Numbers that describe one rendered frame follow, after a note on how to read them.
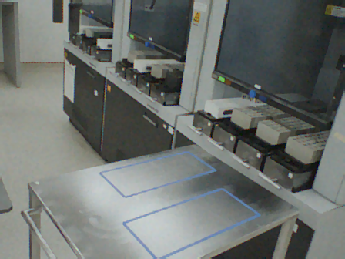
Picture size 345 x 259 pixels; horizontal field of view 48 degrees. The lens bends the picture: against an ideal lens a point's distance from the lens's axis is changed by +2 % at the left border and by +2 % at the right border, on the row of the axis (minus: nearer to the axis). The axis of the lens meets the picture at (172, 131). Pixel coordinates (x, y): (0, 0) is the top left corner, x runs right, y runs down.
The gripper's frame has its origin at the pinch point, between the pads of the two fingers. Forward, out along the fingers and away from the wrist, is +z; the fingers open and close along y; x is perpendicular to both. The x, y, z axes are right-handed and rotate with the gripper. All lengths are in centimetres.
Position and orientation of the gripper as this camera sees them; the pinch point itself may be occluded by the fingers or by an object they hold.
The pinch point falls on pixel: (65, 23)
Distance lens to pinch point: 118.2
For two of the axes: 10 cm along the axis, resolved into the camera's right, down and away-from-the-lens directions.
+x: 8.3, -1.1, 5.4
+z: -1.4, 9.1, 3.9
